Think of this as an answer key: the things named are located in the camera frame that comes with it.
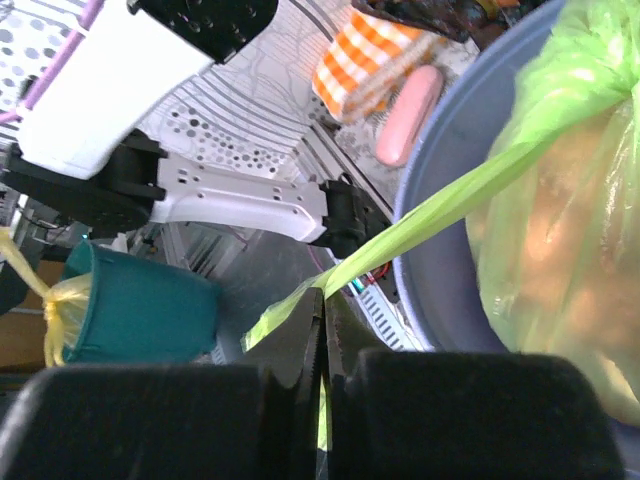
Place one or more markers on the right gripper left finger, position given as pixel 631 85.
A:
pixel 254 419

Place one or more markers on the orange checkered cloth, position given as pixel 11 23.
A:
pixel 365 63

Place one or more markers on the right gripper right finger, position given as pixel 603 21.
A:
pixel 411 415

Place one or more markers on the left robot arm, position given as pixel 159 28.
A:
pixel 121 114

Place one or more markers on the brown patterned handbag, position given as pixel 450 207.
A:
pixel 455 20

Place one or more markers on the pink plush roll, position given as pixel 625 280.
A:
pixel 410 111

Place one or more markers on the blue trash bin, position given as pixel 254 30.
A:
pixel 440 200

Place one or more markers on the teal bin outside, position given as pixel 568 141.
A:
pixel 141 311

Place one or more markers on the green trash bag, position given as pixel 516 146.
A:
pixel 560 200

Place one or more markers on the yellow tied bag outside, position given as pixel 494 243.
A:
pixel 65 304

